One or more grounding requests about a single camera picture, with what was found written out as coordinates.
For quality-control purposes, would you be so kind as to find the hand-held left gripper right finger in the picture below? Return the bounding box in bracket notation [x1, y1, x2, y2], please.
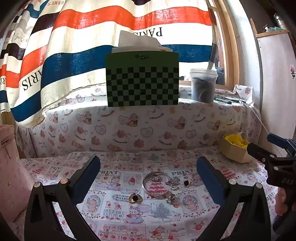
[196, 156, 271, 241]

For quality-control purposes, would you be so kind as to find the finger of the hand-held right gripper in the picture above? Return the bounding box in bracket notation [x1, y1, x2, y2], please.
[267, 133, 296, 158]
[246, 142, 279, 163]

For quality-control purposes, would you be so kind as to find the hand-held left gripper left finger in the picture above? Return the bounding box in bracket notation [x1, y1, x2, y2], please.
[24, 156, 101, 241]

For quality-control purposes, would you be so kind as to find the octagonal wooden box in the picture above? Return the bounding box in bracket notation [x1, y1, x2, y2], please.
[218, 133, 252, 163]

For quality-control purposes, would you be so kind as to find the gold heart brooch black stone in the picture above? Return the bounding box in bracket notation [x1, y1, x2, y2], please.
[129, 193, 143, 204]

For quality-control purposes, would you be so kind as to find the silver bangle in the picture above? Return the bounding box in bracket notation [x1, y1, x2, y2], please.
[142, 171, 171, 198]

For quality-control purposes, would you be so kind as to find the person's right hand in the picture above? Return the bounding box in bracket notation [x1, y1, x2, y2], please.
[276, 187, 288, 216]

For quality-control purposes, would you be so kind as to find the yellow cloth lining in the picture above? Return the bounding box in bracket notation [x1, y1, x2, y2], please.
[223, 134, 250, 148]

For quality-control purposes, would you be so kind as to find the white cabinet panel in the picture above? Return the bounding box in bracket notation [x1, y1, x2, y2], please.
[254, 30, 296, 158]

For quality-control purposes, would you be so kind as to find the black pen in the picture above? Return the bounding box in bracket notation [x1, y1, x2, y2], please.
[225, 97, 247, 105]

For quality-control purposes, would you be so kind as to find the bear print cloth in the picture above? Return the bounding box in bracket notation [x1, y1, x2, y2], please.
[15, 83, 281, 241]

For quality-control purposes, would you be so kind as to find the pink bag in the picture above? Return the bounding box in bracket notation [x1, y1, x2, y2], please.
[0, 125, 35, 229]

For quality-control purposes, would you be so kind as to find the clear plastic tub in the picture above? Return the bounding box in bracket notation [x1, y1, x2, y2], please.
[189, 68, 219, 104]

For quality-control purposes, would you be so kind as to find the paint brush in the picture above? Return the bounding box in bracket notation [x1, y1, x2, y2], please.
[207, 44, 219, 70]

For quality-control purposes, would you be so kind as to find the striped blanket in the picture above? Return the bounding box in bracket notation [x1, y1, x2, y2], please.
[0, 0, 214, 128]

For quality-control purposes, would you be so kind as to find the white paper sheet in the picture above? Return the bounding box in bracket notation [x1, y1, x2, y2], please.
[112, 30, 173, 54]

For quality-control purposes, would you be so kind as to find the white cable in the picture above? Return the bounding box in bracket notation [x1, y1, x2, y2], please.
[242, 101, 270, 135]

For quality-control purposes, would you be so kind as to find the wooden window frame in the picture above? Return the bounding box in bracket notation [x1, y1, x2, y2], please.
[179, 0, 243, 90]

